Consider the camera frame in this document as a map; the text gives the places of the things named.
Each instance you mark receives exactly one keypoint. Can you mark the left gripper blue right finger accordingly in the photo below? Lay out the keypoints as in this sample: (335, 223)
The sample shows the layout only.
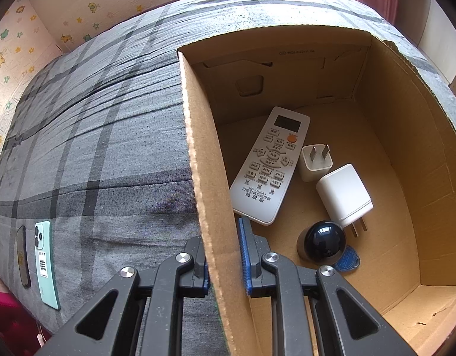
(250, 261)

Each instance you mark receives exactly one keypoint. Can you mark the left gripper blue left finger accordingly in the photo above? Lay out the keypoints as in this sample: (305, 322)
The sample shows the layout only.
(200, 270)

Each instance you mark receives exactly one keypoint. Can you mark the blue round key fob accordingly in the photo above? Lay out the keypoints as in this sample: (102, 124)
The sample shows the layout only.
(349, 261)

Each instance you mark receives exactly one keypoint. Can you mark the large white power adapter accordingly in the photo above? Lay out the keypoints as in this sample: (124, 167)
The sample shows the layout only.
(345, 197)

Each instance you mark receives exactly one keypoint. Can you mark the small white charger plug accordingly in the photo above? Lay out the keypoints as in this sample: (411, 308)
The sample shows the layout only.
(314, 162)

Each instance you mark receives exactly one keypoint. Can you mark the cardboard box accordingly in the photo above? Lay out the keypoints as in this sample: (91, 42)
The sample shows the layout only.
(369, 104)

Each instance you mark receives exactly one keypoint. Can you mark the white air conditioner remote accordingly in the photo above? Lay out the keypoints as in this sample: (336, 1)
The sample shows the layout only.
(260, 186)

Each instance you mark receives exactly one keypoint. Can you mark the mint green smartphone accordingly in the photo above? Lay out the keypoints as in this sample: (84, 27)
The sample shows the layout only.
(44, 264)

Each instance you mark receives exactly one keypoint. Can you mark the grey plaid bed sheet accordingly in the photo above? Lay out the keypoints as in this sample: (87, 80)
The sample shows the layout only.
(98, 147)

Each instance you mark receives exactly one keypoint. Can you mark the dark brown phone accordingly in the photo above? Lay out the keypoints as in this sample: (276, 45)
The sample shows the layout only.
(22, 257)

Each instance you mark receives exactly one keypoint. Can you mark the white wardrobe cabinet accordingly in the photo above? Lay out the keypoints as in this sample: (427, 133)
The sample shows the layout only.
(427, 26)

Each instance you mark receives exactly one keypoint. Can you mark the black dome camera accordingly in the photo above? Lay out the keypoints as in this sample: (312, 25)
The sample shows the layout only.
(323, 243)

